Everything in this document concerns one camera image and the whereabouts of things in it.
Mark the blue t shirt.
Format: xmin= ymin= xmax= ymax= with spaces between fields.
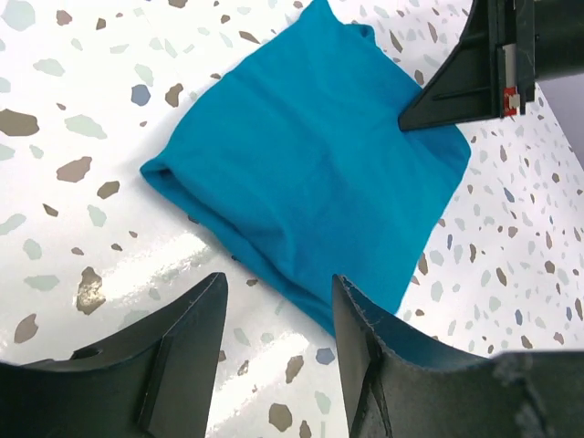
xmin=141 ymin=1 xmax=471 ymax=330

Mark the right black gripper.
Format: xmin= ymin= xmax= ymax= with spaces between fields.
xmin=398 ymin=0 xmax=583 ymax=131

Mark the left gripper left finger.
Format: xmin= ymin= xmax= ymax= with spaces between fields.
xmin=1 ymin=273 xmax=228 ymax=437

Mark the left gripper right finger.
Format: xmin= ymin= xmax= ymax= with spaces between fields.
xmin=332 ymin=276 xmax=583 ymax=438

